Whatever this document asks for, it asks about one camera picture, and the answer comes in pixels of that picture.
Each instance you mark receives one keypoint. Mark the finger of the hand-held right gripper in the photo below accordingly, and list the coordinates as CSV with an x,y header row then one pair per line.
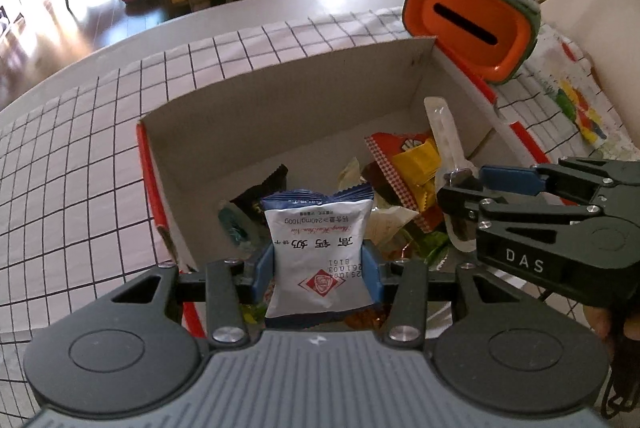
x,y
460,203
510,179

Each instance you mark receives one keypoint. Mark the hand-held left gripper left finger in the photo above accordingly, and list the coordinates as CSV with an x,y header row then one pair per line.
x,y
264,275

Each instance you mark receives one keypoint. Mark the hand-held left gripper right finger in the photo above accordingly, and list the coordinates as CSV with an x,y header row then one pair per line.
x,y
372,273

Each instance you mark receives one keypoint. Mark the white milk tablet packet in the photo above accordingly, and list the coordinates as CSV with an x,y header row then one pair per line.
x,y
320,258

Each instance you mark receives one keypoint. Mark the small teal snack packet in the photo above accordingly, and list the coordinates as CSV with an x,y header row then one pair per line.
x,y
235,224

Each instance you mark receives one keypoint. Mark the yellow snack packet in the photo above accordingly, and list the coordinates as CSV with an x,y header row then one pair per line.
x,y
417,161

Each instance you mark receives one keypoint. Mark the clear long snack packet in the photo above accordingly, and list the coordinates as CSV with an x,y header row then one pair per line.
x,y
445,133

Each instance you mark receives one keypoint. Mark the red cardboard box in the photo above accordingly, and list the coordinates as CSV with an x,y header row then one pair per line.
x,y
300,118

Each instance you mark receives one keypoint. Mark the person's right hand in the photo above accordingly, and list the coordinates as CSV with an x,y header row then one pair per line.
x,y
600,320

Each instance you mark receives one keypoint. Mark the colourful printed paper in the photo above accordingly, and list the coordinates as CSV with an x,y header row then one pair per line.
x,y
580,98

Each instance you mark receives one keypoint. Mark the orange slotted desk organizer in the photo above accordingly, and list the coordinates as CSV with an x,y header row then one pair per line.
x,y
470,23

